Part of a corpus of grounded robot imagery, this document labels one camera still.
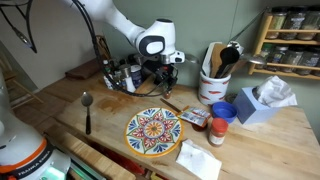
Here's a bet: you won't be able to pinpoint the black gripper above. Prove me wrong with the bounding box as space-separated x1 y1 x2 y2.
143 60 177 85

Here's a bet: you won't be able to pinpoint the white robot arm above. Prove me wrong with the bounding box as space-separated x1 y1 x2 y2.
0 0 185 180

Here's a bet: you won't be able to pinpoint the wooden spice tray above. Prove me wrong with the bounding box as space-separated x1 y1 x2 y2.
98 58 152 97

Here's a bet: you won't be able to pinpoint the red lid spice jar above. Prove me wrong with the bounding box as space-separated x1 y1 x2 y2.
208 118 228 146

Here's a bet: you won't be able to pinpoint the steel pepper grinder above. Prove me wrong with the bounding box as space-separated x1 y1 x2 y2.
120 64 136 92

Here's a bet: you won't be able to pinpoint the white utensil crock red peppers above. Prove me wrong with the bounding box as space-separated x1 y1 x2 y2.
198 73 231 105

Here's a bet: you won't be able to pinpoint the red seasoning packet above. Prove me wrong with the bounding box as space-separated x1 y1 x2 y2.
178 106 211 127

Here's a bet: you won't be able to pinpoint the colourful painted ceramic plate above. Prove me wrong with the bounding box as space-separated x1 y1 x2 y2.
124 107 184 158

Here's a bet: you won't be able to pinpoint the blue plastic bowl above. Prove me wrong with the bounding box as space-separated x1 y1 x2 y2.
212 102 238 123

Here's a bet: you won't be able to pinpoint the white paper napkin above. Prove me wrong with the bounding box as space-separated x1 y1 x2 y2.
176 139 222 180

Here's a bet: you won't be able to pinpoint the blue tissue box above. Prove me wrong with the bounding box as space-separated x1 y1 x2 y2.
233 75 297 124

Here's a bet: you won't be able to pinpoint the wooden butcher block table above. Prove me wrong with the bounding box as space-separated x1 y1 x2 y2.
13 71 320 180

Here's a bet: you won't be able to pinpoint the slotted metal spoon black handle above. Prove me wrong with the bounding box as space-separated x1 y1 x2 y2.
81 92 93 135

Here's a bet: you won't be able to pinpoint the wall wooden spice rack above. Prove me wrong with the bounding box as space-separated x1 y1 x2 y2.
248 7 320 80

